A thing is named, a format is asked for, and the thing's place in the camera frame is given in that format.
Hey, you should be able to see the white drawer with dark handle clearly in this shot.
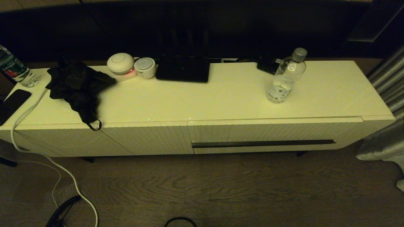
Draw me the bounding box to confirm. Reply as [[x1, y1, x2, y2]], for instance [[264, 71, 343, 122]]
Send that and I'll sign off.
[[188, 117, 363, 155]]

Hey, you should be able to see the clear bottle with grey cap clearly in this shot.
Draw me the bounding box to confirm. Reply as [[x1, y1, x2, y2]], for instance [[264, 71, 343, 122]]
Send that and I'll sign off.
[[266, 47, 307, 104]]

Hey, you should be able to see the white low cabinet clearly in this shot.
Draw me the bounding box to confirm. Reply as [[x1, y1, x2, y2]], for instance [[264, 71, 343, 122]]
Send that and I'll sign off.
[[0, 60, 396, 167]]

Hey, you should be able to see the black rectangular set-top box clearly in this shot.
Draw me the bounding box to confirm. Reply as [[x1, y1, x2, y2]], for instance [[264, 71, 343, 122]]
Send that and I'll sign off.
[[155, 54, 211, 83]]

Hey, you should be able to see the white ribbed cabinet front panel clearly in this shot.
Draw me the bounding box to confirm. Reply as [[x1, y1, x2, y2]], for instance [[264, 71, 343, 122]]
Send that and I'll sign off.
[[101, 121, 194, 156], [0, 124, 134, 157]]

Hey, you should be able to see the white cylindrical speaker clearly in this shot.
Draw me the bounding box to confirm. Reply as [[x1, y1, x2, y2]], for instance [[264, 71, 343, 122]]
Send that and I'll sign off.
[[134, 57, 157, 79]]

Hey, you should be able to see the small black device with sticker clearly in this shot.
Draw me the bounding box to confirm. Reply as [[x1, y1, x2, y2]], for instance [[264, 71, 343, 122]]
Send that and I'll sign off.
[[257, 57, 283, 75]]

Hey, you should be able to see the white power strip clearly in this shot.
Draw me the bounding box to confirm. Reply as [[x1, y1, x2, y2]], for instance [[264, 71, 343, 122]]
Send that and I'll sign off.
[[109, 68, 138, 83]]

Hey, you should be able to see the large black television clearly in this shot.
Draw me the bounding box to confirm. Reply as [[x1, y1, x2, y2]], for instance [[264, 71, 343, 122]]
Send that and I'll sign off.
[[0, 3, 374, 61]]

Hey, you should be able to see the white dome-shaped device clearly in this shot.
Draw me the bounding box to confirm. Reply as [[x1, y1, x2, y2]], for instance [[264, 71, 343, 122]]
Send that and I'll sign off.
[[107, 53, 135, 75]]

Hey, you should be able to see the grey curtain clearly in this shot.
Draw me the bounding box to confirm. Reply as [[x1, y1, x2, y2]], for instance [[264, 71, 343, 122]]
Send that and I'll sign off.
[[356, 44, 404, 192]]

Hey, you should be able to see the black smartphone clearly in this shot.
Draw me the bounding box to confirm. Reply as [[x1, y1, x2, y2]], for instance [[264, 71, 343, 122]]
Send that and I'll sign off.
[[0, 89, 32, 126]]

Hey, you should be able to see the water bottle with red label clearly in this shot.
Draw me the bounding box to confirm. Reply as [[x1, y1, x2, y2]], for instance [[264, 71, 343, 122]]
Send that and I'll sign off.
[[0, 44, 40, 88]]

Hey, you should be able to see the black floor cable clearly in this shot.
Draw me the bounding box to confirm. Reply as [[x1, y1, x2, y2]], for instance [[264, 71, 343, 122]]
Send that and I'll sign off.
[[164, 217, 198, 227]]

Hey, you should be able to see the thin white cable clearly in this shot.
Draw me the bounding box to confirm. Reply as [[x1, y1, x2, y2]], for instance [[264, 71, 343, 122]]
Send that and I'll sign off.
[[17, 159, 62, 209]]

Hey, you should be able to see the black coiled cable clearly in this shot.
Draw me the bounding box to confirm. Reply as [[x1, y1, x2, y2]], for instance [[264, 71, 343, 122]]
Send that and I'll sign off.
[[46, 195, 82, 227]]

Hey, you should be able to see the black rectangular frame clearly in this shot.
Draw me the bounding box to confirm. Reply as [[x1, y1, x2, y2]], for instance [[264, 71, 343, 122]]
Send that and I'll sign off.
[[346, 0, 404, 43]]

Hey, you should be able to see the thick white cable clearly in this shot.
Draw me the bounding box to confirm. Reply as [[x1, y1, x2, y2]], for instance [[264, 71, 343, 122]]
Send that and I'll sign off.
[[10, 88, 99, 227]]

